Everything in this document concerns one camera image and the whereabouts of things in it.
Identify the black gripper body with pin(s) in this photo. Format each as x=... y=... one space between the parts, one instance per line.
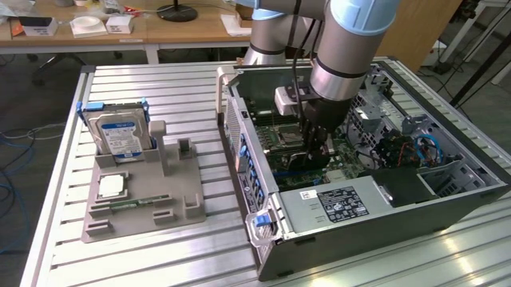
x=325 y=115

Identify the graphics card with black fan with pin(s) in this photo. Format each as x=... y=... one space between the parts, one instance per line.
x=304 y=164

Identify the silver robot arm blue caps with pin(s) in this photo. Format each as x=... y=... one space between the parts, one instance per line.
x=348 y=59

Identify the green motherboard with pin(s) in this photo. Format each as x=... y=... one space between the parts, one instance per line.
x=352 y=152

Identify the metal disk bay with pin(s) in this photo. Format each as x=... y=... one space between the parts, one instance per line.
x=376 y=119

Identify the blue expansion slot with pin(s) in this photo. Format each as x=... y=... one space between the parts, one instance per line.
x=281 y=174

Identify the grey power supply unit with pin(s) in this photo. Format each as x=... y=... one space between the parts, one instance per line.
x=304 y=215

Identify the blue case latch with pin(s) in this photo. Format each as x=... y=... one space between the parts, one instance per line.
x=264 y=221

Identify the black open PC case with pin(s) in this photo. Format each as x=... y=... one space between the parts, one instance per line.
x=360 y=239

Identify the wooden cabinet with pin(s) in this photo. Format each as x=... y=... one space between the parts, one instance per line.
x=420 y=30

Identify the white paper booklet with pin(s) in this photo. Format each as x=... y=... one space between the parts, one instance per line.
x=236 y=27

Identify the brown cardboard box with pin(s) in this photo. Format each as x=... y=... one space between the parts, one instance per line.
x=244 y=13

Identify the grey parts rack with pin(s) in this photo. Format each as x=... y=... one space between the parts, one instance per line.
x=148 y=185

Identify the green RAM stick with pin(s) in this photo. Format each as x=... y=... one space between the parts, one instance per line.
x=138 y=202

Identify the hard disk in blue carrier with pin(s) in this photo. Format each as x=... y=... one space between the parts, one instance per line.
x=118 y=134

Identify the black lamp base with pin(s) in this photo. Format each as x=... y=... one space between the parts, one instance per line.
x=178 y=13

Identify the silver CPU chip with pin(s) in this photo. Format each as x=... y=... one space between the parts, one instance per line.
x=112 y=186

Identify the plain white box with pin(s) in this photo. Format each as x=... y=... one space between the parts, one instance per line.
x=120 y=25

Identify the white round holder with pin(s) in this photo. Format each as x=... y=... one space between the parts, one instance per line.
x=89 y=28

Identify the black office chair base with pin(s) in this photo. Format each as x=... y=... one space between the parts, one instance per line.
x=53 y=61

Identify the wooden desk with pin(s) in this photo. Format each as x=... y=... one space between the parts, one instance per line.
x=65 y=40

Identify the white box with black lid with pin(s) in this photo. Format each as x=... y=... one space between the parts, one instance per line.
x=41 y=30

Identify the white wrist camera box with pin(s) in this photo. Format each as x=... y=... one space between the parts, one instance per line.
x=286 y=101

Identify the white table frame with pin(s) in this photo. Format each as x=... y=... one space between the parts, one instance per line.
x=501 y=68

